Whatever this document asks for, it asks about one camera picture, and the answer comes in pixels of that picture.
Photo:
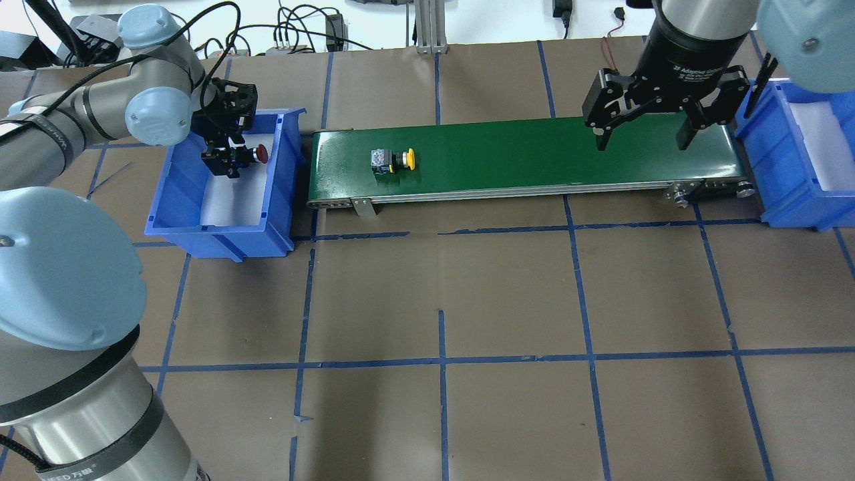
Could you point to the blue right plastic bin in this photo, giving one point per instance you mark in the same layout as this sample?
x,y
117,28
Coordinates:
x,y
784,178

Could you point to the green conveyor belt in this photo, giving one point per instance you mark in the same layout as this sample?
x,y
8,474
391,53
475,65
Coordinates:
x,y
475,161

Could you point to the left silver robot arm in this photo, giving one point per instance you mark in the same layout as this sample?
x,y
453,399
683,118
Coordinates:
x,y
72,289

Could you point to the blue plastic bin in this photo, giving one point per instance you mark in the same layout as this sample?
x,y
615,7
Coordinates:
x,y
784,178
175,211

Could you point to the red push button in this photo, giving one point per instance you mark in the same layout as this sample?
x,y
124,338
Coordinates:
x,y
255,154

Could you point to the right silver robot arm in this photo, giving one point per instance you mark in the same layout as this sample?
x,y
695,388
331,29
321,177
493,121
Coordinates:
x,y
812,40

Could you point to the white foam pad bin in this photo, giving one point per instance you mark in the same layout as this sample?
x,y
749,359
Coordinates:
x,y
826,144
231,202

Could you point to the aluminium frame post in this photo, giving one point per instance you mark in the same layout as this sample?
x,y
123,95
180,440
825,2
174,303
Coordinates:
x,y
430,27

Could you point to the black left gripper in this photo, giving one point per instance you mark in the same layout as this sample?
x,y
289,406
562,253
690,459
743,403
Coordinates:
x,y
220,153

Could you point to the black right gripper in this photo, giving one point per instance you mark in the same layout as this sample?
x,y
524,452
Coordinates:
x,y
691,52

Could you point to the white foam pad right bin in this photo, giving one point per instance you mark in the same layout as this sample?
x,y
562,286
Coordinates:
x,y
826,144

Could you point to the white foam pad left bin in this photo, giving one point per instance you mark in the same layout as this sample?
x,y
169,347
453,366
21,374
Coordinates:
x,y
231,202

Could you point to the blue left plastic bin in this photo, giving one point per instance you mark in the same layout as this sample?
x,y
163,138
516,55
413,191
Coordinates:
x,y
175,211

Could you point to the yellow push button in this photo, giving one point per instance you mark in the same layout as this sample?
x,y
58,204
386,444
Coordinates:
x,y
386,161

